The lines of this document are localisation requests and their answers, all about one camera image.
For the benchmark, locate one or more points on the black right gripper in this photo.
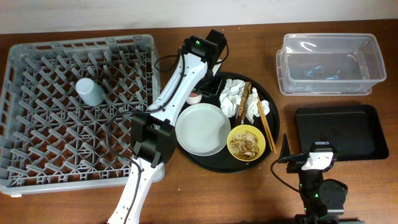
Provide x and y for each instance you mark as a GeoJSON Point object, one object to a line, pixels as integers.
{"type": "Point", "coordinates": [296, 166]}

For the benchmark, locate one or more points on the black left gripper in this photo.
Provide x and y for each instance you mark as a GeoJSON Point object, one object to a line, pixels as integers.
{"type": "Point", "coordinates": [207, 90]}

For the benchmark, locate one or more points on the large white napkin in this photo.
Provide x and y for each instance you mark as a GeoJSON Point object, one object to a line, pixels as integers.
{"type": "Point", "coordinates": [230, 97]}

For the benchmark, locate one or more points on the pink cup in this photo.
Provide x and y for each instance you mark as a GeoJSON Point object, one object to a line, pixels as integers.
{"type": "Point", "coordinates": [194, 98]}

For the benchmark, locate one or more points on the brown gold snack wrapper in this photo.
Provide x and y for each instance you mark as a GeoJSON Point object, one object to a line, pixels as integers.
{"type": "Point", "coordinates": [240, 116]}

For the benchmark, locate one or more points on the white round plate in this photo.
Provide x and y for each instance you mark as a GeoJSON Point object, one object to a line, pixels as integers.
{"type": "Point", "coordinates": [202, 129]}

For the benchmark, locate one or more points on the small white napkin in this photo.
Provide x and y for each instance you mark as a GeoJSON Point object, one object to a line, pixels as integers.
{"type": "Point", "coordinates": [252, 106]}

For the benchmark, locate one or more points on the light blue cup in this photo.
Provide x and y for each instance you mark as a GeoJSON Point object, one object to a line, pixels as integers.
{"type": "Point", "coordinates": [89, 91]}

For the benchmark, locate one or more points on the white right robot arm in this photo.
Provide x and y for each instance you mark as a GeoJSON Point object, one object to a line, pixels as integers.
{"type": "Point", "coordinates": [323, 199]}

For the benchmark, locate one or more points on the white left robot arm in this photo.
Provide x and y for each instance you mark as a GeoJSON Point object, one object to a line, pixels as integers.
{"type": "Point", "coordinates": [153, 130]}

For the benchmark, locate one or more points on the grey dishwasher rack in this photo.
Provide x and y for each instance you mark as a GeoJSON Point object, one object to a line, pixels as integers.
{"type": "Point", "coordinates": [51, 141]}

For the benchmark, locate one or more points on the yellow bowl with food scraps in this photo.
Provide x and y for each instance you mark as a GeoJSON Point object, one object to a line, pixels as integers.
{"type": "Point", "coordinates": [246, 143]}

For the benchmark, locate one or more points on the wooden chopstick left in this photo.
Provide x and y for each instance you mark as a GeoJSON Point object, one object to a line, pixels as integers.
{"type": "Point", "coordinates": [265, 123]}

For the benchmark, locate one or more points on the wooden chopstick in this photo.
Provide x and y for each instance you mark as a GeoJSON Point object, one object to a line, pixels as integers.
{"type": "Point", "coordinates": [265, 123]}
{"type": "Point", "coordinates": [268, 126]}

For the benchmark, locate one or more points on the wooden chopstick right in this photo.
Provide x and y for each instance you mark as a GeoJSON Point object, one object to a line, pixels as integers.
{"type": "Point", "coordinates": [268, 126]}

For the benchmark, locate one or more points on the round black tray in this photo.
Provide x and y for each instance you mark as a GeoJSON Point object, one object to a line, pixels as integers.
{"type": "Point", "coordinates": [223, 161]}

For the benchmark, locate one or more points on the black rectangular tray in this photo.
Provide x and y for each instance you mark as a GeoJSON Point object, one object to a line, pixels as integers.
{"type": "Point", "coordinates": [355, 131]}

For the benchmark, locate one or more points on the clear plastic bin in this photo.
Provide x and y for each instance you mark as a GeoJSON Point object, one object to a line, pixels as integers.
{"type": "Point", "coordinates": [315, 64]}

